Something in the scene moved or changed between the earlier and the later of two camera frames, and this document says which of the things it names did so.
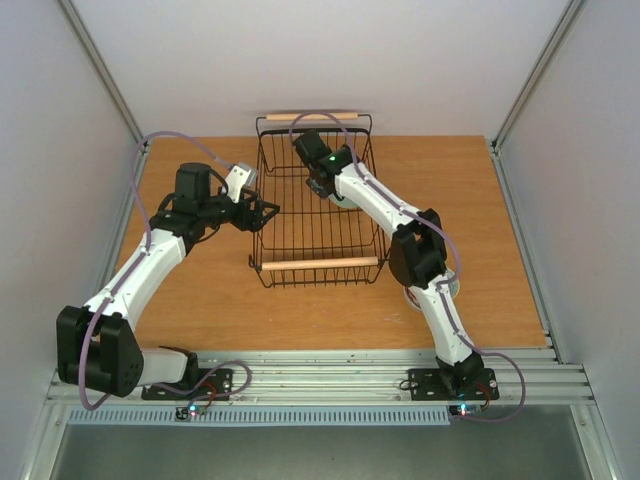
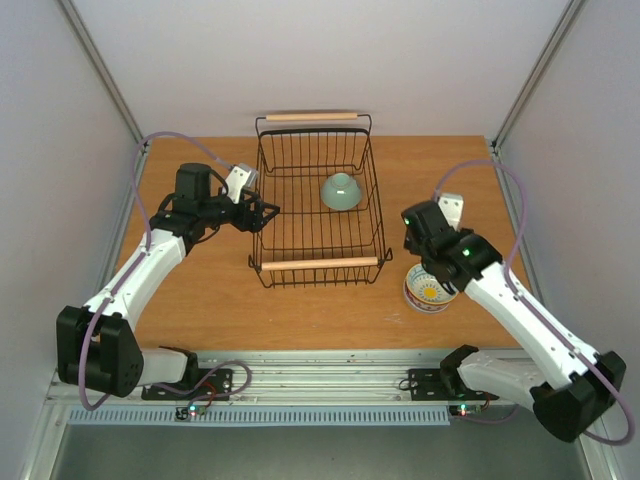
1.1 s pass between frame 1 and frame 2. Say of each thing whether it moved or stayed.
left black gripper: stayed
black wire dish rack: stayed
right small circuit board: stayed
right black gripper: moved
